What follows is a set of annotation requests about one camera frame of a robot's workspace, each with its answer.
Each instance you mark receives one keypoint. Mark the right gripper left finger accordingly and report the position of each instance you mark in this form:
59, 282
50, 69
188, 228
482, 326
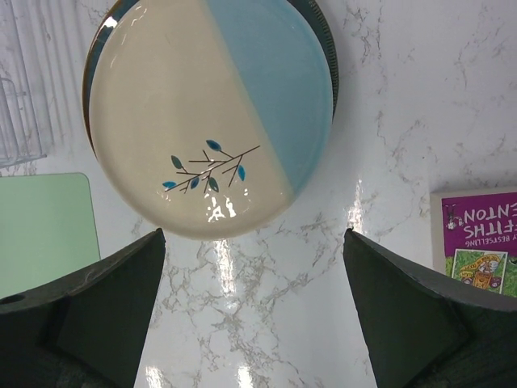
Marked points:
85, 329

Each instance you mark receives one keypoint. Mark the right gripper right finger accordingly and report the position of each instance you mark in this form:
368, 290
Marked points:
424, 329

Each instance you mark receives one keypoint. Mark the cream and blue plate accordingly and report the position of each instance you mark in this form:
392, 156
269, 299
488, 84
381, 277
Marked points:
209, 117

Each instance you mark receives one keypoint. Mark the dark brown-rimmed plate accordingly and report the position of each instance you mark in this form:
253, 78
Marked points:
103, 32

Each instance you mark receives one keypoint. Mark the grey-blue plate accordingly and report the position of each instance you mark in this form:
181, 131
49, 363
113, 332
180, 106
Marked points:
313, 15

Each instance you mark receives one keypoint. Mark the light green cutting mat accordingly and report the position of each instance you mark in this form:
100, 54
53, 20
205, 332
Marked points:
47, 229

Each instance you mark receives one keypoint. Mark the purple children's book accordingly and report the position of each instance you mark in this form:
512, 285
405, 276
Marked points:
473, 236

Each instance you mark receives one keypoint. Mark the white wire dish rack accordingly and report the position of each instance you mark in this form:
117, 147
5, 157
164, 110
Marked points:
44, 45

